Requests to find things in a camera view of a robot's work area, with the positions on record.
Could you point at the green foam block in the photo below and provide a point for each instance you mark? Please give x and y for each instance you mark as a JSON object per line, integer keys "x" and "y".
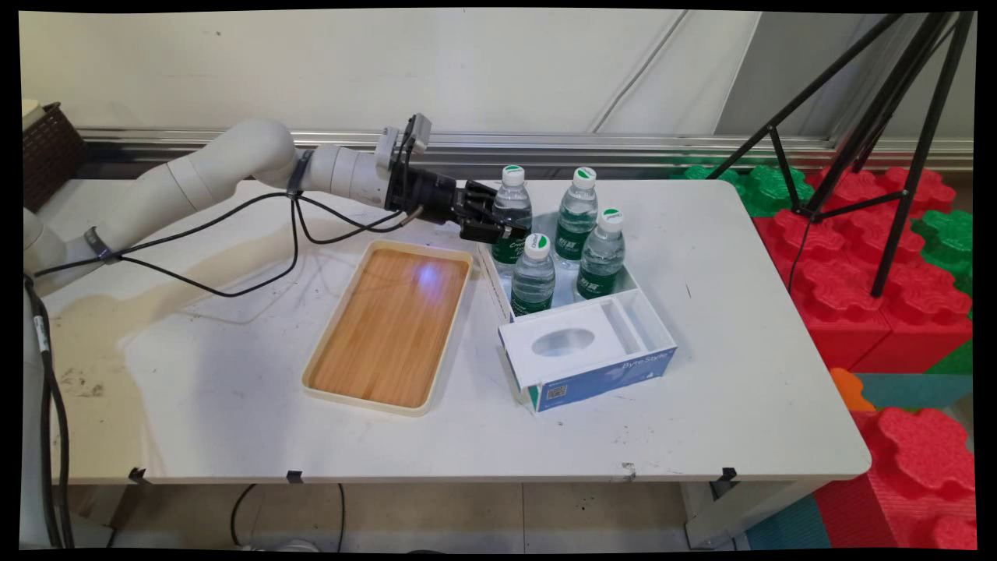
{"x": 954, "y": 360}
{"x": 767, "y": 191}
{"x": 946, "y": 238}

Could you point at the black camera tripod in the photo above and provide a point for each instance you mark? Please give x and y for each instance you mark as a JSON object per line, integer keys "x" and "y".
{"x": 886, "y": 101}

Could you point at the green label water bottle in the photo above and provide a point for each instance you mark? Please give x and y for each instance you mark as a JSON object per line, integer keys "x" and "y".
{"x": 601, "y": 261}
{"x": 576, "y": 222}
{"x": 533, "y": 280}
{"x": 514, "y": 204}

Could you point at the wooden tray with cream rim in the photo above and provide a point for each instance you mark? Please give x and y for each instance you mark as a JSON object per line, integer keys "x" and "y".
{"x": 382, "y": 335}

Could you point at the white table leg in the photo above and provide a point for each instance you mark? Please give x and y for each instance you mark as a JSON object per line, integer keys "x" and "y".
{"x": 740, "y": 510}

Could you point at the orange foam mat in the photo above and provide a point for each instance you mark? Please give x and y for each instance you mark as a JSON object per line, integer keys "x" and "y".
{"x": 849, "y": 389}

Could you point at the red foam block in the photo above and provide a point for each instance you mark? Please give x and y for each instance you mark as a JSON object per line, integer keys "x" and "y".
{"x": 826, "y": 234}
{"x": 857, "y": 187}
{"x": 857, "y": 312}
{"x": 919, "y": 460}

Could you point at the brown woven basket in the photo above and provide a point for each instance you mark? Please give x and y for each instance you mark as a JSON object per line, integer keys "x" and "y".
{"x": 51, "y": 156}

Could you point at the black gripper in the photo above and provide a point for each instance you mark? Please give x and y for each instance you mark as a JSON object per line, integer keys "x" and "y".
{"x": 428, "y": 196}

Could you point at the white blue ByteDance box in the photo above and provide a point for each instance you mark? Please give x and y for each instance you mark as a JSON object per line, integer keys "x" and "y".
{"x": 592, "y": 374}

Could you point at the teal foam mat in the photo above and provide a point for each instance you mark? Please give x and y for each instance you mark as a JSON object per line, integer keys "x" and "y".
{"x": 790, "y": 526}
{"x": 911, "y": 389}

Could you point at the aluminium wall rail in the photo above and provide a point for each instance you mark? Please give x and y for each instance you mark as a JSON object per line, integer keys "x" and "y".
{"x": 623, "y": 148}

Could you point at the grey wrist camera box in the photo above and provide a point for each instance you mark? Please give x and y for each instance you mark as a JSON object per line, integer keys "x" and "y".
{"x": 419, "y": 131}

